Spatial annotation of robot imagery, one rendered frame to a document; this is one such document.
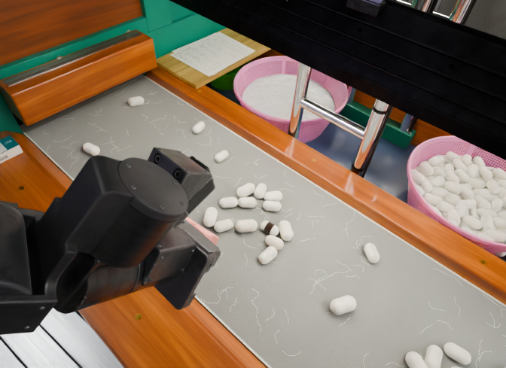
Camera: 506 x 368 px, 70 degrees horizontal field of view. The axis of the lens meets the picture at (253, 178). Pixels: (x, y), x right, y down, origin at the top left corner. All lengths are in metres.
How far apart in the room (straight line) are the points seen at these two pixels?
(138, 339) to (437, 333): 0.40
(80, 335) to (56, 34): 0.54
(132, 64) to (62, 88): 0.16
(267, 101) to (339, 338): 0.54
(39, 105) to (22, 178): 0.14
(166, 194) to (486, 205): 0.63
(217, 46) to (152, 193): 0.76
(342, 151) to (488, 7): 2.30
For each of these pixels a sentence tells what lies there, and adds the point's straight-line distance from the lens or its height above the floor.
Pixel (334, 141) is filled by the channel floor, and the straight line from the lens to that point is 0.88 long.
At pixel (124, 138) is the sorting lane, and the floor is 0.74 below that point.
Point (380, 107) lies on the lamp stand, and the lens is 0.60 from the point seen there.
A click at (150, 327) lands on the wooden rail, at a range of 0.51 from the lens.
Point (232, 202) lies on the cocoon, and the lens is 0.61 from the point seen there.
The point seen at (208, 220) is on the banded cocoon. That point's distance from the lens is 0.59.
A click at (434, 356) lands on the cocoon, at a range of 0.56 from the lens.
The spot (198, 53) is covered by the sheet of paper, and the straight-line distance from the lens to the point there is 0.95.
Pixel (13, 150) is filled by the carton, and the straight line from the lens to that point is 0.76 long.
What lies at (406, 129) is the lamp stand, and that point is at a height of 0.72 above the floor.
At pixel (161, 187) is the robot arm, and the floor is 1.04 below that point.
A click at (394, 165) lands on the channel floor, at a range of 0.87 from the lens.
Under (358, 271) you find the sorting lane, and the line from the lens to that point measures 0.59.
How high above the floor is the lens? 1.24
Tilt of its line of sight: 48 degrees down
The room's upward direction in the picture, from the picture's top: 5 degrees clockwise
